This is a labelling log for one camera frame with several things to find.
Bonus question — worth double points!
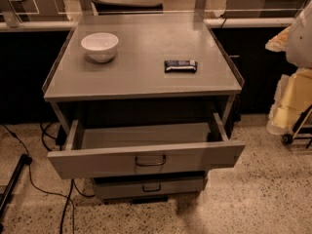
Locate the grey top drawer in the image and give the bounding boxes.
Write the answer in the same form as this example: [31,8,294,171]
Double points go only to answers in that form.
[48,120,245,179]

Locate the grey drawer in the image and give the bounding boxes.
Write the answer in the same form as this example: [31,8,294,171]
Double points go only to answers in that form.
[48,120,245,179]
[93,175,207,200]

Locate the white ceramic bowl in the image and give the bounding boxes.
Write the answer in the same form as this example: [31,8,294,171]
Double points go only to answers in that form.
[81,32,119,62]

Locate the black floor cable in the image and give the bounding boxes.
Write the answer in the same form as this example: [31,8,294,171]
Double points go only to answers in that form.
[1,122,96,234]

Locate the black floor stand bar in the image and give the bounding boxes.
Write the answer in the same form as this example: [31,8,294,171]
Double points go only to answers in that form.
[0,154,32,216]

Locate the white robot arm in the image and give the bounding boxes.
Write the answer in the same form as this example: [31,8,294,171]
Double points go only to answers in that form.
[265,1,312,68]

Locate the grey drawer cabinet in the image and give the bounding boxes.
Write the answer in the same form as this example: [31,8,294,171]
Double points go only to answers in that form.
[41,13,246,205]

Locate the grey lower drawer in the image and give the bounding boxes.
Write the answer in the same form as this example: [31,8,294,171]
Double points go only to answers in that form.
[93,175,207,200]

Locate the black padded seat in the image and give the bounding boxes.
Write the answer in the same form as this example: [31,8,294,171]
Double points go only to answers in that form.
[92,0,163,15]

